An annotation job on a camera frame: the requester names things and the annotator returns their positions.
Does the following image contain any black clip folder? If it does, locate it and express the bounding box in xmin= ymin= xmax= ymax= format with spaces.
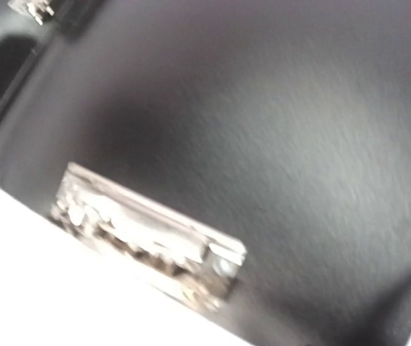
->
xmin=0 ymin=1 xmax=411 ymax=345

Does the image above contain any white paper sheet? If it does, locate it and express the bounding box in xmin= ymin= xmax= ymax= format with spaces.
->
xmin=0 ymin=167 xmax=300 ymax=346

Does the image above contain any silver metal folder clip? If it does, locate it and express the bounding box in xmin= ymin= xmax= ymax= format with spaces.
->
xmin=49 ymin=162 xmax=247 ymax=312

